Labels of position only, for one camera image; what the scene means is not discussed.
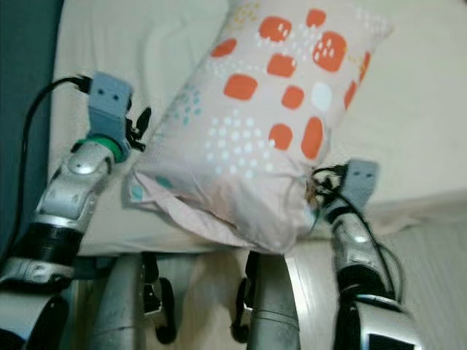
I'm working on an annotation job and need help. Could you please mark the pink pillow orange spots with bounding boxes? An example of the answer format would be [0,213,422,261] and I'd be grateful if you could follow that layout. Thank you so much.
[128,0,395,254]

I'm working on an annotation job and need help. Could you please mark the cream bed mattress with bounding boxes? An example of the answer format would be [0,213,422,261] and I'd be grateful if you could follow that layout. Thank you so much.
[47,0,467,256]

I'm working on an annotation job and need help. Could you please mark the grey robot right leg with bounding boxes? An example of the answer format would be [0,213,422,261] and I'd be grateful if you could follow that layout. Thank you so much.
[230,252,311,350]

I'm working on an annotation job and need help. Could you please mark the grey robot leg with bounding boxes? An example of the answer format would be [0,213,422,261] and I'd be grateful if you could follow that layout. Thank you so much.
[230,252,311,350]
[95,252,176,350]

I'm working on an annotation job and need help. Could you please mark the grey robot left leg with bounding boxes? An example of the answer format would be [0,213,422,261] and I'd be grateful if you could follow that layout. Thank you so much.
[95,252,176,350]

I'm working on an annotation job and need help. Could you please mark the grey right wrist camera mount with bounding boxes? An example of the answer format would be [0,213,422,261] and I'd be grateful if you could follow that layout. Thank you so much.
[341,158,380,209]

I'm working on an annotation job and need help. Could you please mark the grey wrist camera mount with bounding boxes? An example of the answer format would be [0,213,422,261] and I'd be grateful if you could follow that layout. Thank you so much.
[88,71,134,147]
[341,158,380,209]

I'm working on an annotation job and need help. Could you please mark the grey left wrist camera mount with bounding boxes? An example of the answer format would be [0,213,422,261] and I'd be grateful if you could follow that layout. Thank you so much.
[88,71,134,147]

